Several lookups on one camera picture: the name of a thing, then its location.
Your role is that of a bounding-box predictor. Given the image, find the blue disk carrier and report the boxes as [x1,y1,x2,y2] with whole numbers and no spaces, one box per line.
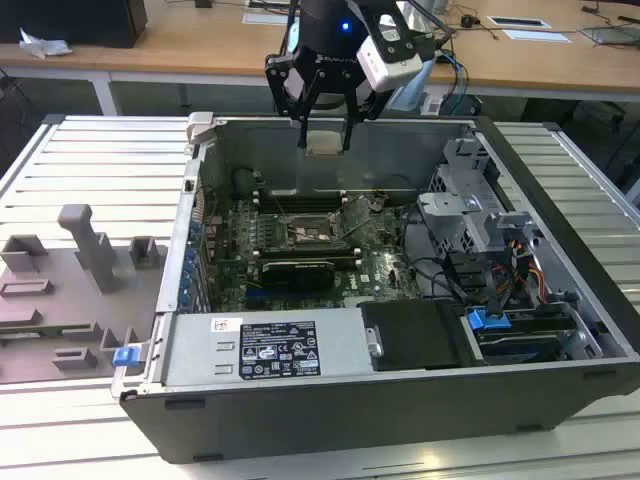
[467,308,509,332]

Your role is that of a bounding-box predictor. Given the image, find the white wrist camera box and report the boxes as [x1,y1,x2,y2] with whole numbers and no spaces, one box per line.
[355,12,424,94]

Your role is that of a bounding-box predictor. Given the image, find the blue hanging cable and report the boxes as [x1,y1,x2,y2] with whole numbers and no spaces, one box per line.
[439,49,470,99]

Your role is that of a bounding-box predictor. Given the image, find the grey parts rack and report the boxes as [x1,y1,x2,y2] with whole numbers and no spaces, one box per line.
[0,202,169,386]

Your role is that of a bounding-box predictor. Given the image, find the silver CPU plate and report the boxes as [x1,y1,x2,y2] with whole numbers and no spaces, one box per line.
[305,130,346,158]

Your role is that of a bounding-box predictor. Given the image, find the pale blue teach pendant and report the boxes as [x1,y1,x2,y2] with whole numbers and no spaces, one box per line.
[388,62,440,114]

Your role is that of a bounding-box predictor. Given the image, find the grey metal drive cage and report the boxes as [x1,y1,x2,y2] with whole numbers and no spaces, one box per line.
[417,137,542,257]

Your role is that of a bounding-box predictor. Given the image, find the black open PC case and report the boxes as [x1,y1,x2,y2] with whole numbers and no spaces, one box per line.
[110,110,640,464]

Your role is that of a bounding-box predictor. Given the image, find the orange yellow power wires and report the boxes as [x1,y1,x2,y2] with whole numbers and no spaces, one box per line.
[492,239,545,302]

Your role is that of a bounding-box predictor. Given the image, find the black RAM slot bank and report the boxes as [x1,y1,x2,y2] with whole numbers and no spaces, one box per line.
[253,189,349,212]
[253,247,364,264]

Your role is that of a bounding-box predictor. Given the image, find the silver desk grommet plate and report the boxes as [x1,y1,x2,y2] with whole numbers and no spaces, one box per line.
[486,14,552,29]
[242,11,291,26]

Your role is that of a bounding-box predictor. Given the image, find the black graphics card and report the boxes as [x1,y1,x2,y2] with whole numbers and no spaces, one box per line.
[259,257,335,294]

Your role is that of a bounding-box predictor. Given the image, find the silver power supply unit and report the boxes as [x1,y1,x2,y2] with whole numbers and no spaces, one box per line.
[162,305,384,389]

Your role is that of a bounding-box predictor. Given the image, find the white paper sheet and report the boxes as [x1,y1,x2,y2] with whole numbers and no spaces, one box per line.
[501,28,574,44]

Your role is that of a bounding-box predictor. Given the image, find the black flat disk wire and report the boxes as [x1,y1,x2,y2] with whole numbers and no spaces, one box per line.
[485,267,504,321]

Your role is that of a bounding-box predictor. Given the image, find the long wooden desk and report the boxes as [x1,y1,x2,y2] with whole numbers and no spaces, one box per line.
[0,0,640,117]

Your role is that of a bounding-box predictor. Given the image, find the crumpled clear plastic wrap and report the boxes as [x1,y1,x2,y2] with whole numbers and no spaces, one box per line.
[18,27,72,59]

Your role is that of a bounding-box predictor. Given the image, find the clear flat tray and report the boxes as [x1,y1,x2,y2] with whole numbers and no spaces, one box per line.
[578,21,640,49]

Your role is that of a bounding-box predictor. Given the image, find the black plastic shroud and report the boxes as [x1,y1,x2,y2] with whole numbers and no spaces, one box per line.
[358,299,474,373]

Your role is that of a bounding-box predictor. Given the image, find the green motherboard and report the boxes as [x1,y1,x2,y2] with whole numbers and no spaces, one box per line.
[209,192,426,314]

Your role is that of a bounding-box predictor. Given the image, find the dark disk drive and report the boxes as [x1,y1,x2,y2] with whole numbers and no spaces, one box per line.
[474,328,562,365]

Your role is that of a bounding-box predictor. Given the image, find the black computer tower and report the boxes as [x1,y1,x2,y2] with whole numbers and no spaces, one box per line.
[0,0,149,49]

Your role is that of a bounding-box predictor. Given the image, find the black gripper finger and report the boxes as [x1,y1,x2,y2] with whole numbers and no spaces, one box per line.
[264,51,322,149]
[341,73,389,152]

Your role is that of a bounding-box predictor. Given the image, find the black looped wire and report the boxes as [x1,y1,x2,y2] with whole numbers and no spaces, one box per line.
[405,255,467,307]

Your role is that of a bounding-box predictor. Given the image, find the grey case corner latch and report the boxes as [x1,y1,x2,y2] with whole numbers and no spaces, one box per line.
[185,110,217,147]

